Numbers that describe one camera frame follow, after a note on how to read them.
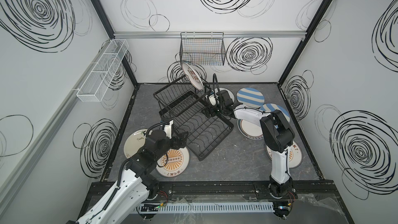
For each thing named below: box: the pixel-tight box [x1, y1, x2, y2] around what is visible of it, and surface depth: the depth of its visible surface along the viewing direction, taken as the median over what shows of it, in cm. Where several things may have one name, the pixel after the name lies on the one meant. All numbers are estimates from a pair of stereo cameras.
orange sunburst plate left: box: [155, 147, 191, 178], surface depth 82 cm
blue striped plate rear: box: [236, 87, 265, 109], surface depth 114 cm
